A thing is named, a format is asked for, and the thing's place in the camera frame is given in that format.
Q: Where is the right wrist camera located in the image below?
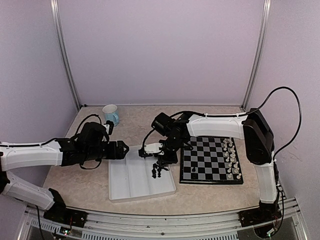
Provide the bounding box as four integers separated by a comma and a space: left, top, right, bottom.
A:
138, 143, 164, 158

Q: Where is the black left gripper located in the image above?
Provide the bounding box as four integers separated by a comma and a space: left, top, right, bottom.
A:
84, 140, 129, 161

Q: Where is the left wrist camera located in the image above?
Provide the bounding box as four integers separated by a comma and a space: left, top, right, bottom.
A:
104, 120, 115, 136

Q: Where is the light blue mug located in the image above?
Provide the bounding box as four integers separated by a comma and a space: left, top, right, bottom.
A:
102, 104, 120, 127

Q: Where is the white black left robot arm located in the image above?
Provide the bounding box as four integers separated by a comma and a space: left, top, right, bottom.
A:
0, 122, 130, 223

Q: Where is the black white chess board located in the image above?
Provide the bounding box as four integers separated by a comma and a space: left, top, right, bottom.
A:
179, 136, 244, 185

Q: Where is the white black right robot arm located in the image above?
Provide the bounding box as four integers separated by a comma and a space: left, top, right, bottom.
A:
147, 107, 299, 222

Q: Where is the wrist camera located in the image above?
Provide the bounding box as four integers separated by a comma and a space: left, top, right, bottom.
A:
138, 143, 164, 158
104, 120, 115, 136

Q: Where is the pile of black chess pieces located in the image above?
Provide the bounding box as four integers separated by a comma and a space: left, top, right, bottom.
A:
151, 162, 169, 179

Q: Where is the right aluminium frame post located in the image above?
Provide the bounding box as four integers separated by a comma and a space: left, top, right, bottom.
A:
241, 0, 272, 110

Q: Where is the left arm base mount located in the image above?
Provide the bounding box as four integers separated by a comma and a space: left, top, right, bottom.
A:
43, 208, 88, 228

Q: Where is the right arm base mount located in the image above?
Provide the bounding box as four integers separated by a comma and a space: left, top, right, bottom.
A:
238, 207, 282, 227

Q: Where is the front aluminium rail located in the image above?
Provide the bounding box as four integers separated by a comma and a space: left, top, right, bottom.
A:
15, 198, 309, 240

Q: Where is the aluminium frame post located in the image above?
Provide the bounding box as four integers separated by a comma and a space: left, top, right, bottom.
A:
50, 0, 82, 111
241, 0, 272, 110

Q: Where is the left aluminium frame post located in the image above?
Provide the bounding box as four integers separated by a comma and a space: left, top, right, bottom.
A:
50, 0, 82, 111

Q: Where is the white plastic tray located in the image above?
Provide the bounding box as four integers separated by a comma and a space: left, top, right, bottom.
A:
108, 146, 176, 203

